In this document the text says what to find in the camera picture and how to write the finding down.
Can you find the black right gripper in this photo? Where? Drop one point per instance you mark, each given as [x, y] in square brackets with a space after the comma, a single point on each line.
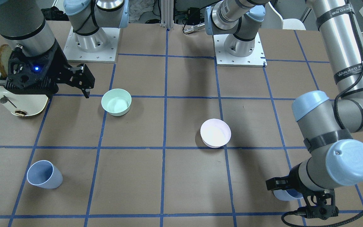
[57, 70]

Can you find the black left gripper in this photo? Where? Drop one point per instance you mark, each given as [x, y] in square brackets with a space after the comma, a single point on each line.
[293, 182]

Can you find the blue cup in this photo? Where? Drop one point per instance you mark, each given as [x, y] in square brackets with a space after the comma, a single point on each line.
[287, 195]
[44, 174]

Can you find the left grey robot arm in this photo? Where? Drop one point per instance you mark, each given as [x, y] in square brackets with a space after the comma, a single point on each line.
[327, 127]

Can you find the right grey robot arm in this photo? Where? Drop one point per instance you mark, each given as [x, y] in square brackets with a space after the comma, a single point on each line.
[23, 22]

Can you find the green bowl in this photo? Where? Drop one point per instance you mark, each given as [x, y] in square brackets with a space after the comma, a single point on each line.
[116, 102]

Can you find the cream toaster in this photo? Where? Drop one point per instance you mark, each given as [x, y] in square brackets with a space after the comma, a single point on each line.
[23, 105]

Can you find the bread slice in toaster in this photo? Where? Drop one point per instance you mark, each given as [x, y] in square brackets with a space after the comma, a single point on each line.
[2, 58]

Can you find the pink bowl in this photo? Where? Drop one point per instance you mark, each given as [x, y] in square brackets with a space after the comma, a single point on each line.
[215, 133]

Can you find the white chair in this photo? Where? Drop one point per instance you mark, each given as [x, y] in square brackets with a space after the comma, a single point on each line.
[274, 20]

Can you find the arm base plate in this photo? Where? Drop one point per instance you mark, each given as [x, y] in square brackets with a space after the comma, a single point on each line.
[232, 52]
[100, 47]

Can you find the aluminium frame post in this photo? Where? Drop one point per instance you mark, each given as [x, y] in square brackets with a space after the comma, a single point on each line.
[166, 13]

